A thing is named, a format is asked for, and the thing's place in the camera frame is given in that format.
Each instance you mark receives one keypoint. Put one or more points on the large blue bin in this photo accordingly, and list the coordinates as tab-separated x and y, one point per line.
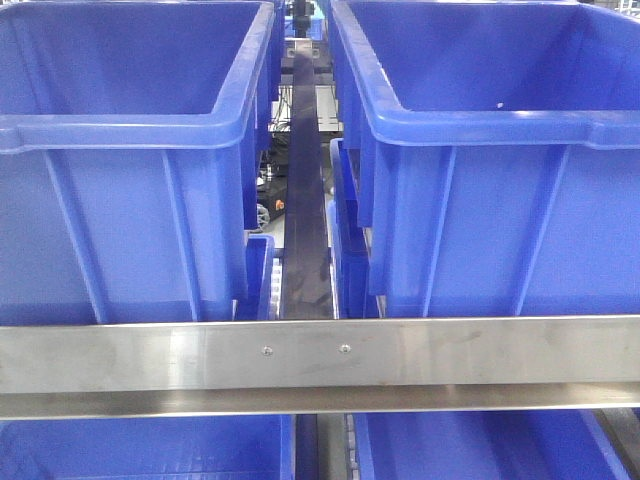
129	138
498	154

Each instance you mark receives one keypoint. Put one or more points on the steel shelf front rail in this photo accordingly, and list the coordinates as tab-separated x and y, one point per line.
320	366

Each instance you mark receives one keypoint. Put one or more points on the blue bin lower right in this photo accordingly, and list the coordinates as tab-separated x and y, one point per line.
524	444

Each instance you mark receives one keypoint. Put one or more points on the blue bin lower left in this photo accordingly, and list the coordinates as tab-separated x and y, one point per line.
215	447

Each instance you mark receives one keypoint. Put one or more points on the large blue bin upper left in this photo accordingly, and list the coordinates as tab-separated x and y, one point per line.
129	138

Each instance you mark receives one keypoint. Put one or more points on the large blue bin upper right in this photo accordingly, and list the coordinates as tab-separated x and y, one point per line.
498	154

